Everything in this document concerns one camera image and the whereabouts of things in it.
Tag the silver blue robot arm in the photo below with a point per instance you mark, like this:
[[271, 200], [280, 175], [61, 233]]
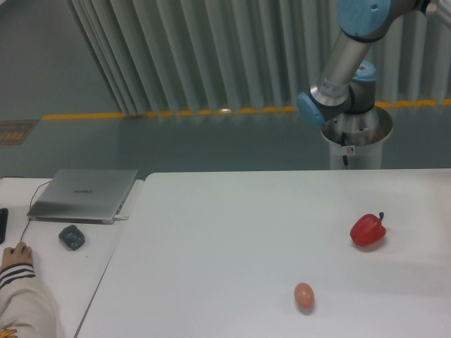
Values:
[[345, 60]]

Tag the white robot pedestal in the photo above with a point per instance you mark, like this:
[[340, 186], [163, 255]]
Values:
[[356, 140]]

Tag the red bell pepper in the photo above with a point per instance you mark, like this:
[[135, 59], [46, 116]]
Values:
[[368, 229]]

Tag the white pleated curtain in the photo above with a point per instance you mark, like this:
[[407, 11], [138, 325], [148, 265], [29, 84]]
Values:
[[177, 56]]

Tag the silver laptop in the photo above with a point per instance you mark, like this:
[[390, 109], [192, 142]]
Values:
[[84, 196]]

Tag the black phone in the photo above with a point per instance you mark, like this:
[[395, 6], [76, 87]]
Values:
[[3, 224]]

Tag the cream striped sleeve forearm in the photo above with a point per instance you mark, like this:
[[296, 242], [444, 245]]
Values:
[[26, 308]]

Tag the brown egg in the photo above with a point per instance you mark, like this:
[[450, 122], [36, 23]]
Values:
[[304, 296]]

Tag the black earbuds case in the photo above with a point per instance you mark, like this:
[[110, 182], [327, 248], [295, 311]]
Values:
[[72, 237]]

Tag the person's hand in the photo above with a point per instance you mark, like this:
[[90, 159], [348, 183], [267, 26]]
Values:
[[21, 254]]

